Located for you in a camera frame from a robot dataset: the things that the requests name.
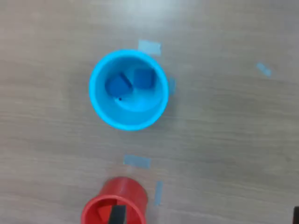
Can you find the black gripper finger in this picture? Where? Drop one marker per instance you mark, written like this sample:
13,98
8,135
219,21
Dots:
296,215
118,214

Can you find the small blue tape piece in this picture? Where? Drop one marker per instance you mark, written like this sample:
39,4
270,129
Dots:
137,161
149,46
158,193
264,69

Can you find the blue cube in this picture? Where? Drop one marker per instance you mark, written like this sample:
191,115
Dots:
144,78
118,86

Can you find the red plastic cup bin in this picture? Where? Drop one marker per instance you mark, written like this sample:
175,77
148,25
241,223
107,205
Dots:
123,189

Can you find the red cube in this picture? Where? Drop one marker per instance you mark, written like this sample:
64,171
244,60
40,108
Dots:
104,212

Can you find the blue plastic cup bin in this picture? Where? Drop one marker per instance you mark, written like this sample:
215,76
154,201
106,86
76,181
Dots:
128,112

